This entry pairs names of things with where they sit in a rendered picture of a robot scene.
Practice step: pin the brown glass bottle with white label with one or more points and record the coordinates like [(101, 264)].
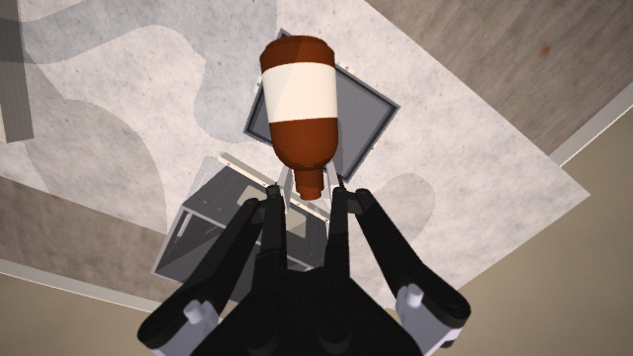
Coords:
[(299, 82)]

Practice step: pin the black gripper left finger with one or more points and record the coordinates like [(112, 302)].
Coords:
[(191, 313)]

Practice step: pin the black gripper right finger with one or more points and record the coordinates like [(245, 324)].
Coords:
[(430, 310)]

